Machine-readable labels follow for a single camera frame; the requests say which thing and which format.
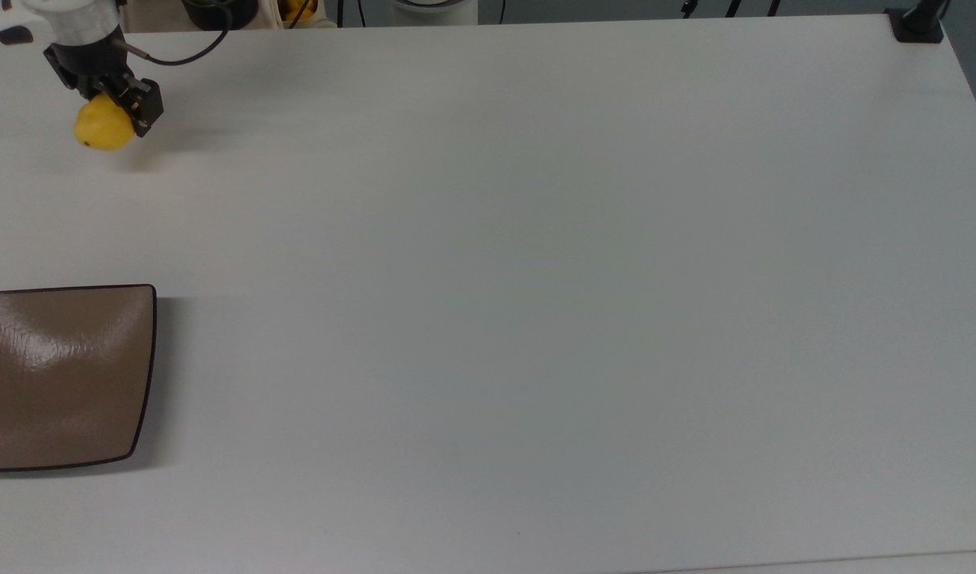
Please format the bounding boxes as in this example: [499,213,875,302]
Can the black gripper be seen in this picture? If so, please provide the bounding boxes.
[43,27,164,139]

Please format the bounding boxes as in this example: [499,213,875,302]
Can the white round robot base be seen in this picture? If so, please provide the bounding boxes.
[388,0,480,26]

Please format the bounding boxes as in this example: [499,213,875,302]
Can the brown square ceramic plate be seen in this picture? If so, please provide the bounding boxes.
[0,284,158,473]

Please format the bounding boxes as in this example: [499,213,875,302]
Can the black bowl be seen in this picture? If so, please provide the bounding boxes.
[180,0,260,32]

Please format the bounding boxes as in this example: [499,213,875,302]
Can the white container with yellow items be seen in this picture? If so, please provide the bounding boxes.
[263,0,339,30]

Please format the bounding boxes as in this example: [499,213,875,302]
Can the black tripod legs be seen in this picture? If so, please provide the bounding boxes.
[679,0,784,18]

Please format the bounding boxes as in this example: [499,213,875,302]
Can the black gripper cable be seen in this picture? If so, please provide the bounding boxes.
[115,5,235,67]

